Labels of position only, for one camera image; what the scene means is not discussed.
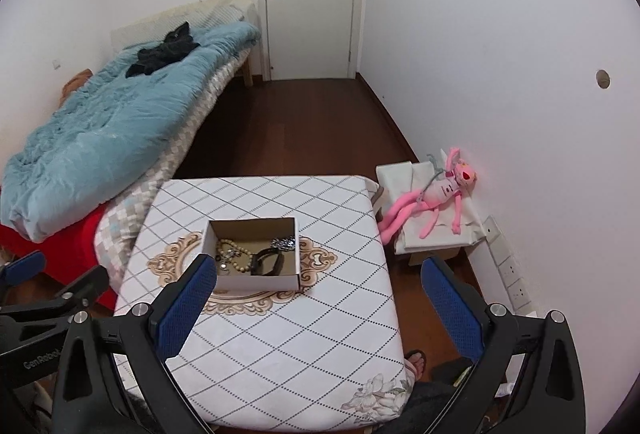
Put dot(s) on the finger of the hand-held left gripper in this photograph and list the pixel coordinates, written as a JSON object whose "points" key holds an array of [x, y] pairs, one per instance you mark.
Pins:
{"points": [[90, 284], [22, 269]]}

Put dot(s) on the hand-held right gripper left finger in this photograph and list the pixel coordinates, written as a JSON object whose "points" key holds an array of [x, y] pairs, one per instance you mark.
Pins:
{"points": [[185, 309]]}

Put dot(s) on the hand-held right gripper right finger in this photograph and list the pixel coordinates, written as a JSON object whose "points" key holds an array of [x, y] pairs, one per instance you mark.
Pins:
{"points": [[452, 309]]}

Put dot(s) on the white cardboard box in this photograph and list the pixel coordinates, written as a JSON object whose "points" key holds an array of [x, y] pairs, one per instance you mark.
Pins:
{"points": [[260, 283]]}

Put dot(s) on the black smart watch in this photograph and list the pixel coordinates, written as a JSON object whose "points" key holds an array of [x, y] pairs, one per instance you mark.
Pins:
{"points": [[262, 264]]}

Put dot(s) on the red blanket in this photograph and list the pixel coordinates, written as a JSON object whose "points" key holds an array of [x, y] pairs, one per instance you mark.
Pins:
{"points": [[75, 239]]}

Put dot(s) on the brown cardboard box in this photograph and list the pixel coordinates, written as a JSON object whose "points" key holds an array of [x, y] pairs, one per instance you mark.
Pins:
{"points": [[440, 256]]}

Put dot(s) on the person's foot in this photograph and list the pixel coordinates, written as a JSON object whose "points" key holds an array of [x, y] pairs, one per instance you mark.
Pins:
{"points": [[417, 369]]}

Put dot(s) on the checkered bed sheet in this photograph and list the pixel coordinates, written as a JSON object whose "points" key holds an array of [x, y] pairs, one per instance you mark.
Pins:
{"points": [[120, 214]]}

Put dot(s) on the dark fleece pants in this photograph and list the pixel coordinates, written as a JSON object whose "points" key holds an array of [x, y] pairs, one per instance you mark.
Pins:
{"points": [[430, 409]]}

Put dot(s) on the white diamond pattern tablecloth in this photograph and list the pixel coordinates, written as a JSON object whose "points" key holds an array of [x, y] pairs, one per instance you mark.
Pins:
{"points": [[300, 339]]}

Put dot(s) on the pink plush toy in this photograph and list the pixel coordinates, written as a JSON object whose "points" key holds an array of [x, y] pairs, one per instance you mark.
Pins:
{"points": [[440, 189]]}

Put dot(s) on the light blue quilt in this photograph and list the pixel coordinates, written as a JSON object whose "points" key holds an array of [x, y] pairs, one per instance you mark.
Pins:
{"points": [[100, 129]]}

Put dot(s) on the brown plush toy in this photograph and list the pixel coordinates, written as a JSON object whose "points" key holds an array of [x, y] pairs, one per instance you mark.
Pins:
{"points": [[75, 82]]}

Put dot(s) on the black clothing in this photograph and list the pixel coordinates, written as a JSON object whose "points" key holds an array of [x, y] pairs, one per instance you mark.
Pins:
{"points": [[160, 52]]}

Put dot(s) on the white wall socket strip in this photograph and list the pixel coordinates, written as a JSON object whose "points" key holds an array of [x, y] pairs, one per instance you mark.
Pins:
{"points": [[510, 271]]}

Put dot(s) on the wooden bed frame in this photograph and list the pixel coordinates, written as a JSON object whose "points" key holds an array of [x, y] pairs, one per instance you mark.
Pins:
{"points": [[247, 74]]}

